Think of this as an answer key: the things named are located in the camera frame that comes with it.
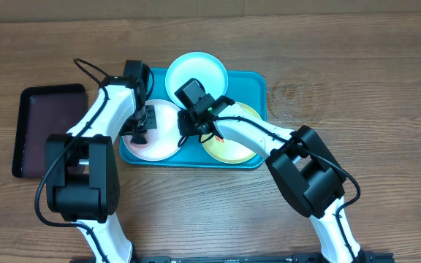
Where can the yellow plate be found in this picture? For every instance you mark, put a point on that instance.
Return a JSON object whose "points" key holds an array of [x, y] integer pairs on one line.
{"points": [[226, 151]]}

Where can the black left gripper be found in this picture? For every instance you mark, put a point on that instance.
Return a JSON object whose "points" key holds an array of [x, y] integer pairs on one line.
{"points": [[150, 123]]}

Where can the teal plastic tray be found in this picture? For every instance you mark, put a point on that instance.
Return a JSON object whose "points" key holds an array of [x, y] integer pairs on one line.
{"points": [[243, 86]]}

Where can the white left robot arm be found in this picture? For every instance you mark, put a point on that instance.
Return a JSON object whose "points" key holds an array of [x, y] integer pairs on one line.
{"points": [[81, 186]]}

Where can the pink plate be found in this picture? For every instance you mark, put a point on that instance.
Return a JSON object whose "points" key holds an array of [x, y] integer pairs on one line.
{"points": [[161, 142]]}

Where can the light blue plate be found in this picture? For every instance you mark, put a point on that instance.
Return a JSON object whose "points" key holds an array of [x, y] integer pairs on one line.
{"points": [[204, 67]]}

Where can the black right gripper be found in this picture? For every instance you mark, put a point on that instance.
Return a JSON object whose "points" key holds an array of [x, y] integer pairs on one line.
{"points": [[186, 125]]}

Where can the black water tray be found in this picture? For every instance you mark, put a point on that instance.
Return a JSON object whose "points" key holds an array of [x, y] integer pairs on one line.
{"points": [[43, 111]]}

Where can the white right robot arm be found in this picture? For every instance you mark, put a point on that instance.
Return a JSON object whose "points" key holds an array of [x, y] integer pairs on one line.
{"points": [[304, 170]]}

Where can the green and orange sponge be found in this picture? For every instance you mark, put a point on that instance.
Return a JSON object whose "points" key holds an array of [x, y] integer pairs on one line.
{"points": [[138, 140]]}

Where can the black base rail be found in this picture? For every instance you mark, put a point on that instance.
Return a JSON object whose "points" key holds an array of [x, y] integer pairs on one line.
{"points": [[365, 256]]}

